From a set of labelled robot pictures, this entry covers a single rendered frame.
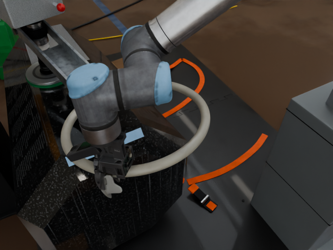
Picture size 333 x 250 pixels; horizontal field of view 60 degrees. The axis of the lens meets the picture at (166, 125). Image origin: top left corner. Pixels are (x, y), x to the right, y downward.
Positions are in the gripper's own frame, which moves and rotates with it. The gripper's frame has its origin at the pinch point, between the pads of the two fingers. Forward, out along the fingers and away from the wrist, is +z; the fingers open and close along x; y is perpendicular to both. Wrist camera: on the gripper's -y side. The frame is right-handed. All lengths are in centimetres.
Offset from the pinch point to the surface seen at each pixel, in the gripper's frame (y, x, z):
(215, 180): 21, 80, 86
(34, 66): -66, 57, -4
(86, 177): -19.1, 12.6, 15.3
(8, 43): -170, 147, 27
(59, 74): -36, 37, -13
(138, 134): -5.4, 33.1, 9.6
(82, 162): -7.4, 0.4, -7.5
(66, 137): -18.2, 9.7, -7.3
